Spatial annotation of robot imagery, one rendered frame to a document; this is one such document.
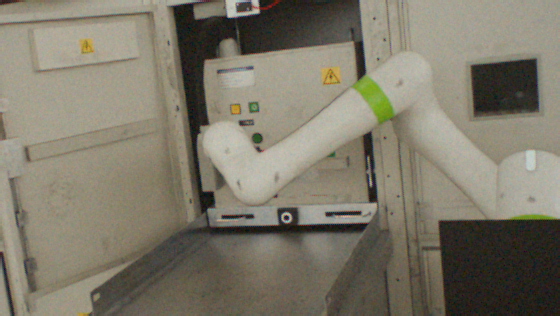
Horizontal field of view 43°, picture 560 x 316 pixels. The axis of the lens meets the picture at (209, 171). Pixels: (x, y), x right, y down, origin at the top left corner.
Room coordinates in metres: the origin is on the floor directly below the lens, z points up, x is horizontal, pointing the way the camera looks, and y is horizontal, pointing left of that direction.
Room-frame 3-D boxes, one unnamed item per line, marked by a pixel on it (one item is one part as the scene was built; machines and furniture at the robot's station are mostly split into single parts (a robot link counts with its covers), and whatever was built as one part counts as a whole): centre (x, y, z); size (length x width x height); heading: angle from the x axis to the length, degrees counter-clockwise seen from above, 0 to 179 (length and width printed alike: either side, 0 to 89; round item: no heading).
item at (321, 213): (2.13, -0.23, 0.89); 0.54 x 0.05 x 0.06; 67
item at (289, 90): (2.12, -0.23, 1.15); 0.48 x 0.01 x 0.48; 67
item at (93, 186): (2.02, 0.33, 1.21); 0.63 x 0.07 x 0.74; 135
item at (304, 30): (2.44, -0.37, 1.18); 0.78 x 0.69 x 0.79; 157
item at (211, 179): (2.14, -0.01, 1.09); 0.08 x 0.05 x 0.17; 157
